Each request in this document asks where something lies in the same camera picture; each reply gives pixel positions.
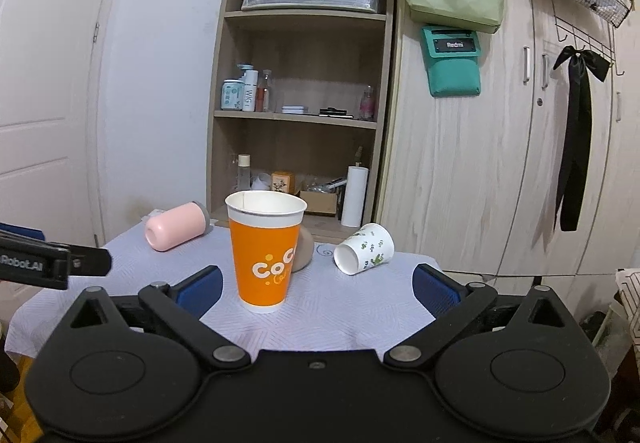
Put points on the white tablecloth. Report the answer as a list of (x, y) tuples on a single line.
[(325, 308)]

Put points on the pink clear bottle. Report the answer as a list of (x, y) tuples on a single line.
[(367, 105)]

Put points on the small orange box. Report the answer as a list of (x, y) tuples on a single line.
[(282, 182)]

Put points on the paper towel roll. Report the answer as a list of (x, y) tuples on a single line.
[(355, 195)]

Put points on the wooden shelf unit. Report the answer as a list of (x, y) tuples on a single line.
[(300, 58)]

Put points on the clear bottle with cream cap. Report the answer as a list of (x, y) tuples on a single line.
[(243, 173)]

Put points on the white pump bottle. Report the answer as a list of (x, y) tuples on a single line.
[(249, 90)]

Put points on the cream patterned cushion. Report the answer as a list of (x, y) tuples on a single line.
[(629, 308)]

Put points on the white door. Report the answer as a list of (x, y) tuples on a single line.
[(40, 73)]

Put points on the pink cup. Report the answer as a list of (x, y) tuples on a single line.
[(175, 225)]

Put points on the black ribbon bow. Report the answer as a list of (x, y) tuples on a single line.
[(575, 123)]

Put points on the black flat case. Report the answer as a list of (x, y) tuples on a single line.
[(336, 112)]

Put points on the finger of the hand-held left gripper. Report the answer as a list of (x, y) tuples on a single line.
[(20, 229), (90, 261)]

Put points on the small cardboard box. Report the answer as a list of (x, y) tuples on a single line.
[(320, 204)]

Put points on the teal jar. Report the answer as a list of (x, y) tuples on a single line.
[(232, 95)]

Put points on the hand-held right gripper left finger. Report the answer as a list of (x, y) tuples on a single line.
[(202, 290)]

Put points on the brown cup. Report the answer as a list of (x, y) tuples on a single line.
[(305, 248)]

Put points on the white flat case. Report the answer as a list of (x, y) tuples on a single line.
[(292, 109)]

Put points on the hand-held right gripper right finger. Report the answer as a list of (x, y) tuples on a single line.
[(435, 290)]

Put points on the teal pouch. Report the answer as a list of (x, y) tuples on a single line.
[(455, 73)]

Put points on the white cup with green print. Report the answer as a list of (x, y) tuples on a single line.
[(372, 243)]

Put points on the orange paper cup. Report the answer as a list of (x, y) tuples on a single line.
[(265, 243)]

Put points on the orange clear bottle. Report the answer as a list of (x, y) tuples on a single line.
[(264, 93)]

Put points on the light wood wardrobe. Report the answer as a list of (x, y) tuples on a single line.
[(450, 163)]

